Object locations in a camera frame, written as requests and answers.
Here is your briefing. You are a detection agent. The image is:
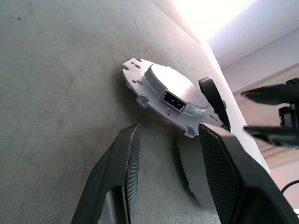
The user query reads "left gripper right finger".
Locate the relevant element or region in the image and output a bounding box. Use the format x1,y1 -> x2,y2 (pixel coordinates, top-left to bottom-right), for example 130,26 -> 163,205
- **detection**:
198,123 -> 299,224

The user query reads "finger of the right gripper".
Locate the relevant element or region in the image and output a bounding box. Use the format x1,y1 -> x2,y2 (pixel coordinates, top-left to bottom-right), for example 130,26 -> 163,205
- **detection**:
240,78 -> 299,109
242,125 -> 299,150

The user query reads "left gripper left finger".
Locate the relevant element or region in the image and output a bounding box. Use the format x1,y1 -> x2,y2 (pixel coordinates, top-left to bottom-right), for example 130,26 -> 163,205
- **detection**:
70,123 -> 142,224

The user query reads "silver spoked rotor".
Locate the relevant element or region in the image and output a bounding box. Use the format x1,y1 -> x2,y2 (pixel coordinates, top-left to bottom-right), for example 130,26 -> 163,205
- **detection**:
198,77 -> 231,131

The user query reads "silver motor lid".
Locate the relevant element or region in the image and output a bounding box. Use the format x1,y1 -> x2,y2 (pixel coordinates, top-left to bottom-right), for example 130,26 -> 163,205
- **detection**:
119,57 -> 226,138

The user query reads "round silver motor housing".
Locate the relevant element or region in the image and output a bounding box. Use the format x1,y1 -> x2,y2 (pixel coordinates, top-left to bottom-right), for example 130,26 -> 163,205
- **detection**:
177,129 -> 221,215

